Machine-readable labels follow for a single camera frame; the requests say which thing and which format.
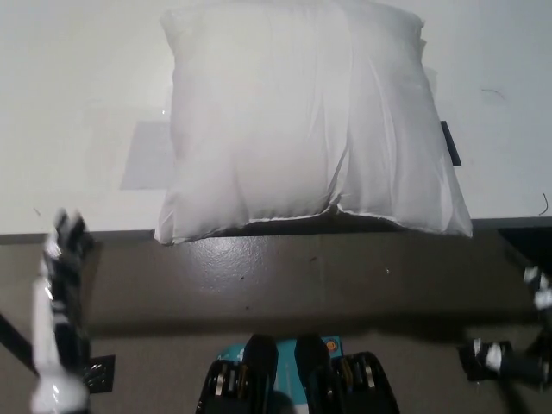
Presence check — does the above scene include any teal cardboard box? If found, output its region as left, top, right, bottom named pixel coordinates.
left=214, top=335, right=344, bottom=414

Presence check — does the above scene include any white pillow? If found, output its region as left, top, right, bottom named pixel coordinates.
left=154, top=6, right=474, bottom=246

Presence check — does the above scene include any black tape strip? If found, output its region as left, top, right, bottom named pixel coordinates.
left=439, top=120, right=462, bottom=167

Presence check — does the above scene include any black table leg with foot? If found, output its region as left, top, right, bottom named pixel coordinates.
left=0, top=312, right=116, bottom=396

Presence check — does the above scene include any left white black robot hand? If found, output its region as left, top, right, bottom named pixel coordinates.
left=30, top=208, right=95, bottom=414

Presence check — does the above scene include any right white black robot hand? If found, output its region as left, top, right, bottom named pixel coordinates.
left=469, top=264, right=552, bottom=389

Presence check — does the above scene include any grey tape patch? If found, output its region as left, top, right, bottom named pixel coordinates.
left=119, top=120, right=176, bottom=191

